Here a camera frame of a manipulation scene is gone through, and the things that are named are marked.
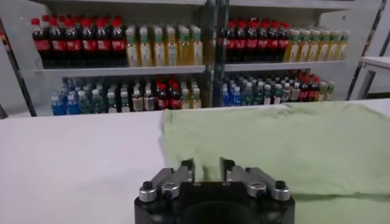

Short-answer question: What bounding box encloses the white side table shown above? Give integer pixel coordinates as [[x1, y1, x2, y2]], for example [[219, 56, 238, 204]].
[[350, 56, 390, 101]]

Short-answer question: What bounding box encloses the small bottle beige label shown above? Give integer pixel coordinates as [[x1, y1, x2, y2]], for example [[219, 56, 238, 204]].
[[290, 82, 301, 102], [131, 89, 144, 112], [281, 82, 292, 103], [143, 88, 156, 111]]

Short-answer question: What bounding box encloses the small red-cap cola bottle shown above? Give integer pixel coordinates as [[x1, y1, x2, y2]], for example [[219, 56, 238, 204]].
[[299, 78, 310, 102], [155, 83, 169, 110], [308, 77, 320, 102], [168, 82, 183, 110]]

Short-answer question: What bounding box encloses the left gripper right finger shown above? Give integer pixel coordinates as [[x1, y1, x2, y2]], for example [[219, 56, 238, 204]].
[[219, 156, 292, 202]]

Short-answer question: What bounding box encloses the glass-sided drinks display shelf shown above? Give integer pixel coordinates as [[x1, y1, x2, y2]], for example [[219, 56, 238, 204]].
[[0, 0, 219, 118], [213, 0, 390, 107]]

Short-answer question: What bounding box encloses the light green polo shirt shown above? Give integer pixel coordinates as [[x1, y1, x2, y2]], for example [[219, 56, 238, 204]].
[[160, 102, 390, 224]]

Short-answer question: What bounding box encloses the green-cap yellow juice bottle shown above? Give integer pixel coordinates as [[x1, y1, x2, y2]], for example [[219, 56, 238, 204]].
[[139, 27, 153, 67], [286, 30, 299, 63], [152, 27, 166, 67], [339, 30, 350, 61], [328, 30, 340, 61], [298, 30, 310, 62], [190, 26, 204, 66], [178, 26, 191, 66], [165, 26, 179, 67], [308, 30, 320, 62], [319, 30, 330, 61], [125, 27, 140, 68]]

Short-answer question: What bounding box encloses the small blue water bottle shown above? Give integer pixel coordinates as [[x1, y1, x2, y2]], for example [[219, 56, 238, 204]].
[[51, 94, 65, 116], [230, 86, 243, 107], [221, 86, 232, 107], [66, 93, 80, 116]]

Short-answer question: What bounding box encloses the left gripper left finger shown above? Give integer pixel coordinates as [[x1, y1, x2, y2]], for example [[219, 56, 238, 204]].
[[138, 158, 196, 203]]

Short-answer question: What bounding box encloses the small clear green-tinted bottle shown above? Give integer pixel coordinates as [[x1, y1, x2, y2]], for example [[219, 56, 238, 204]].
[[91, 89, 106, 114], [78, 90, 92, 114], [253, 81, 264, 106], [242, 82, 254, 106]]

